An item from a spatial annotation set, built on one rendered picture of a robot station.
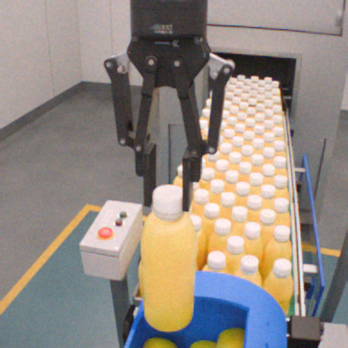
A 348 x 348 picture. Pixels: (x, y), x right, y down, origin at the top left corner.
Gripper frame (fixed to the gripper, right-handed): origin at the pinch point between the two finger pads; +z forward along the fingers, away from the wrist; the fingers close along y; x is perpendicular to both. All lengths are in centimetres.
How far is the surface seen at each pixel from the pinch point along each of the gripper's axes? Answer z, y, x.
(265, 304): 27.0, 14.6, 8.2
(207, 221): 39, 0, 46
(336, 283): 63, 41, 54
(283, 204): 36, 19, 53
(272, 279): 40, 17, 28
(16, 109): 122, -243, 313
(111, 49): 85, -180, 451
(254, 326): 25.8, 12.8, 2.1
